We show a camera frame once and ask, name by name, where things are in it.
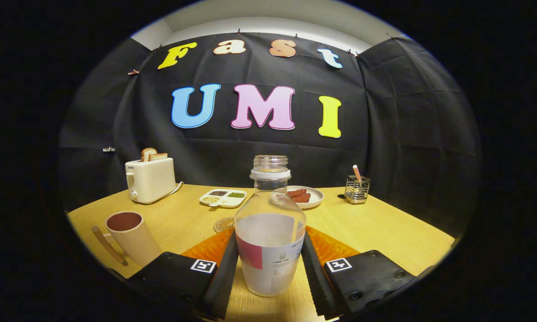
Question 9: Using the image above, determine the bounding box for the white divided dish with grains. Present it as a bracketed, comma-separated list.
[199, 189, 248, 209]

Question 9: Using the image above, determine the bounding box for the clear juice bottle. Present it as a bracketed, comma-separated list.
[234, 155, 307, 297]

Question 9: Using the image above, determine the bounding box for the wooden table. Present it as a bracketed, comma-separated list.
[67, 183, 456, 322]

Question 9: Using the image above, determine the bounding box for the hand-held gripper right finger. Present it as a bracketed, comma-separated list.
[300, 226, 430, 321]

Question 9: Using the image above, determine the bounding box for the round wooden coaster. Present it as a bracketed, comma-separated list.
[213, 217, 236, 233]

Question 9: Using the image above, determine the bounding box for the white round plate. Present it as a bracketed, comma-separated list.
[286, 186, 325, 210]

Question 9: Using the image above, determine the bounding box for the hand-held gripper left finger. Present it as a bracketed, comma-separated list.
[125, 228, 240, 320]

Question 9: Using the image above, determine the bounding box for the cream toaster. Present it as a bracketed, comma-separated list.
[125, 157, 177, 204]

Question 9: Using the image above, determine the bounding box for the cream cup with wooden handle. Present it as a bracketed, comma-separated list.
[91, 211, 162, 267]

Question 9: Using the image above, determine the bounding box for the metal wire utensil holder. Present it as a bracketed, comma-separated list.
[344, 175, 371, 204]

